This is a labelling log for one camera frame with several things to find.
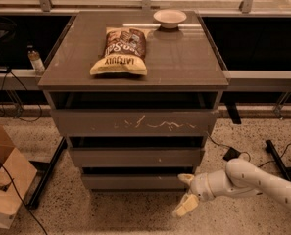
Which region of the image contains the cardboard box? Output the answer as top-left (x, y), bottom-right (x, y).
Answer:
top-left (0, 125), bottom-right (37, 229)

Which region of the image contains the grey middle drawer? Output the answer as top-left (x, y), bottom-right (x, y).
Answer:
top-left (69, 148), bottom-right (205, 167)

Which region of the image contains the black power adapter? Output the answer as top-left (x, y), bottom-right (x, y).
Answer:
top-left (223, 147), bottom-right (241, 162)

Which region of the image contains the grey drawer cabinet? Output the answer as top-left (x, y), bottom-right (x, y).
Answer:
top-left (38, 11), bottom-right (228, 177)

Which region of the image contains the white ceramic bowl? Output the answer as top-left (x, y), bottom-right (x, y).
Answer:
top-left (154, 9), bottom-right (186, 29)

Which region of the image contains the small clear bottle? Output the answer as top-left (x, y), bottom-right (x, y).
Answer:
top-left (27, 45), bottom-right (45, 75)

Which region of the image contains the black cable over box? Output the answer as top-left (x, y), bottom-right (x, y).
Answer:
top-left (0, 145), bottom-right (49, 235)

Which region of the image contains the black cable left wall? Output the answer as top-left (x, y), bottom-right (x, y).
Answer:
top-left (0, 70), bottom-right (44, 123)

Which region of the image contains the black adapter cable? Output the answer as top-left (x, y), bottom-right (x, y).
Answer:
top-left (206, 130), bottom-right (291, 168)

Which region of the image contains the black floor stand left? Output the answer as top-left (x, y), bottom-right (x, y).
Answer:
top-left (27, 138), bottom-right (67, 210)

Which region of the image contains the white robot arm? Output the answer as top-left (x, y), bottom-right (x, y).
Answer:
top-left (172, 159), bottom-right (291, 217)

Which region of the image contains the grey bottom drawer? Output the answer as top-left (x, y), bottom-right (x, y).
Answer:
top-left (81, 175), bottom-right (187, 190)

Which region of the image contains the black floor stand right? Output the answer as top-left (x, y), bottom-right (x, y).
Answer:
top-left (266, 140), bottom-right (291, 181)

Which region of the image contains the yellow brown chips bag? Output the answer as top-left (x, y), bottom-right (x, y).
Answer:
top-left (90, 27), bottom-right (150, 75)

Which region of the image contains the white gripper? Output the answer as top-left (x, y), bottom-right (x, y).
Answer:
top-left (172, 173), bottom-right (215, 217)

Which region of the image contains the grey drawer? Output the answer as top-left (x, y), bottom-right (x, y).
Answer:
top-left (81, 175), bottom-right (187, 190)
top-left (69, 148), bottom-right (205, 167)
top-left (51, 110), bottom-right (218, 137)

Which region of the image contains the grey top drawer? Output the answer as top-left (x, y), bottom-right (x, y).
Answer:
top-left (51, 110), bottom-right (218, 137)

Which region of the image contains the black floor stand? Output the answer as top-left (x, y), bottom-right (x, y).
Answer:
top-left (27, 138), bottom-right (67, 210)
top-left (266, 140), bottom-right (291, 181)

